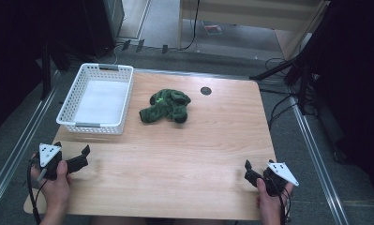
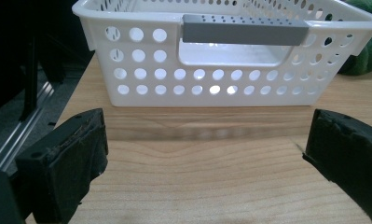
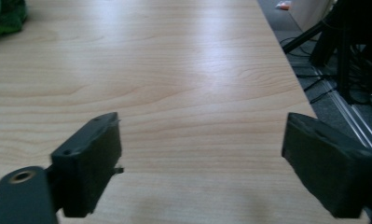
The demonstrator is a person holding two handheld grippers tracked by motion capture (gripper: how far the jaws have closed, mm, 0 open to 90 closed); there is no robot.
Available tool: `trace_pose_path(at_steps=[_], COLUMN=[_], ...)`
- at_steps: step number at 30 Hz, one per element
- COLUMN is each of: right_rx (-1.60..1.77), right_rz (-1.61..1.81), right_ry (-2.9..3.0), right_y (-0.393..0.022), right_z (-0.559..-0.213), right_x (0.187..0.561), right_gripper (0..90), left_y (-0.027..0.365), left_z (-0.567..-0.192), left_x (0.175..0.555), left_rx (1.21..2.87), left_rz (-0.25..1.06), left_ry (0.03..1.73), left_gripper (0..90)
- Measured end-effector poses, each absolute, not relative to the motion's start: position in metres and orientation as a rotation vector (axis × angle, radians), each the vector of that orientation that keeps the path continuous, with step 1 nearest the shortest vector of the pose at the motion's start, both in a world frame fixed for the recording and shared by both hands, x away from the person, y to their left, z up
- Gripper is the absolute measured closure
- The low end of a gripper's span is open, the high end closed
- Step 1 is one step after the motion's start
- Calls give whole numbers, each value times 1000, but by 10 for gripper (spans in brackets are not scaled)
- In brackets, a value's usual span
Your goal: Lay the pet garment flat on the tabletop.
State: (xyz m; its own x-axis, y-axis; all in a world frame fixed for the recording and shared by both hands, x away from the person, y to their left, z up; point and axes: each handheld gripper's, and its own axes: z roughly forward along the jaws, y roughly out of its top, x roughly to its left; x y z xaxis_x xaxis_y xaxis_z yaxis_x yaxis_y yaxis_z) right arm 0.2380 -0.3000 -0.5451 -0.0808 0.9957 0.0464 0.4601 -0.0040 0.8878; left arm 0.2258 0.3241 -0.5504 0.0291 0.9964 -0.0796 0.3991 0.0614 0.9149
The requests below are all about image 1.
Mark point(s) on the green fuzzy cloth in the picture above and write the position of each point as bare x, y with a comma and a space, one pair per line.
167, 106

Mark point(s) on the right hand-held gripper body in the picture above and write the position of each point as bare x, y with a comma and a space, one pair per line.
280, 173

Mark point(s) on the person's right hand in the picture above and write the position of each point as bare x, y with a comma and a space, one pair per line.
270, 207

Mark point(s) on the light wooden bench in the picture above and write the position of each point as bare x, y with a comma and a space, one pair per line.
253, 14

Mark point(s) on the white plastic basket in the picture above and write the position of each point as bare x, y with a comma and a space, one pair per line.
100, 100

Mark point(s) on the dark cabinet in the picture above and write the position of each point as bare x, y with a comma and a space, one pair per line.
106, 22

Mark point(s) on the red flat item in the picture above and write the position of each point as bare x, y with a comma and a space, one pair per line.
212, 28

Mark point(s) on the metal floor rail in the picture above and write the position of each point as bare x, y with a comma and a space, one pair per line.
319, 162
19, 150

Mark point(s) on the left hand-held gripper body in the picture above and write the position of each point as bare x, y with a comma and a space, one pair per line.
47, 153

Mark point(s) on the small black floor bracket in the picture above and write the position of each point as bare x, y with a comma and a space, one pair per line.
126, 45
165, 49

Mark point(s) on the person's left hand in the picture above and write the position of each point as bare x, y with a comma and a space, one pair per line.
55, 193

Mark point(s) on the black round table grommet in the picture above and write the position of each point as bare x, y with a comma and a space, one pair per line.
206, 91

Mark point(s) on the black upright stand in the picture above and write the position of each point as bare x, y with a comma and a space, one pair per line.
46, 72

